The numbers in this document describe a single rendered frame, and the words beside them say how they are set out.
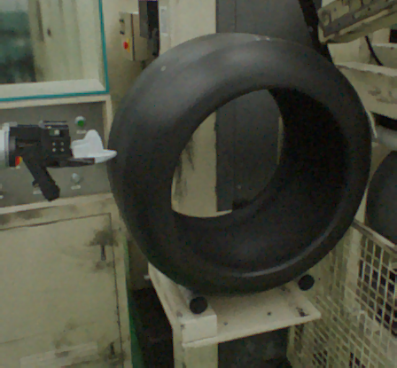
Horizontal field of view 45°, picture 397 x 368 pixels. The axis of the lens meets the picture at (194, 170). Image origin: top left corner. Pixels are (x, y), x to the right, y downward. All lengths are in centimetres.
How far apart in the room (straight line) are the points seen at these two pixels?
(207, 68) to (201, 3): 42
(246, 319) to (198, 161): 46
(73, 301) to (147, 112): 112
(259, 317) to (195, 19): 79
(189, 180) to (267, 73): 55
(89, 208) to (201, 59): 94
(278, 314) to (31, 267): 93
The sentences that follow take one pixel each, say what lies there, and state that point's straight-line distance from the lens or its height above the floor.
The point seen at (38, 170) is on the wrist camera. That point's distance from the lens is 101.
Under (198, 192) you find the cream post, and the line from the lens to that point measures 144.
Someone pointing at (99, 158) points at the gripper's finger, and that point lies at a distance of 101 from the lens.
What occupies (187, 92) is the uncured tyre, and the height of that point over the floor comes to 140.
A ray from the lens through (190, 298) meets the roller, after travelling 115.
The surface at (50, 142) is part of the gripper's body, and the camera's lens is 98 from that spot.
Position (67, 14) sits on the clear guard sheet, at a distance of 164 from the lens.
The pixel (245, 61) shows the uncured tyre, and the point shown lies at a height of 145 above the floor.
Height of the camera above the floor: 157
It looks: 20 degrees down
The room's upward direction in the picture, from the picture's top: 1 degrees counter-clockwise
